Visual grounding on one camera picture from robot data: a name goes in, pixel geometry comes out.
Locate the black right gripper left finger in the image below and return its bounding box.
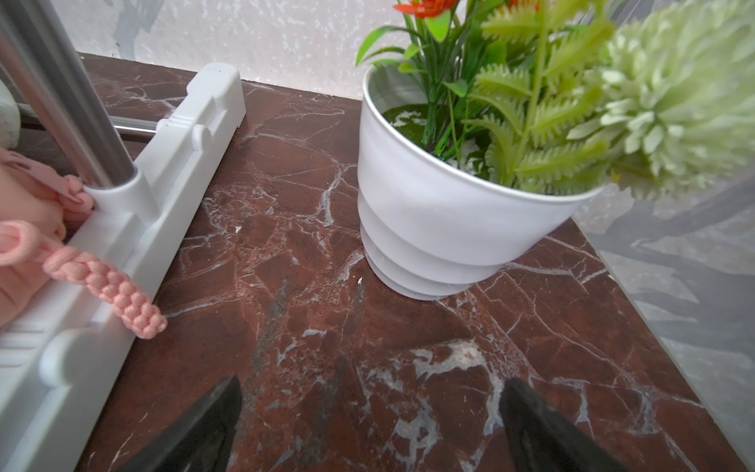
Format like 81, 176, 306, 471
120, 376, 243, 471

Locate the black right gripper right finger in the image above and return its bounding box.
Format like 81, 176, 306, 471
499, 378, 626, 472

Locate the white and steel clothes rack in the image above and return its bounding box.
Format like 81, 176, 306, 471
1, 1, 246, 471

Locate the white pot with artificial plant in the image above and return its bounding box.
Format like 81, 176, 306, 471
356, 1, 754, 301

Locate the pink bag with braided strap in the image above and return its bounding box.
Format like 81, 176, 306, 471
1, 149, 167, 339

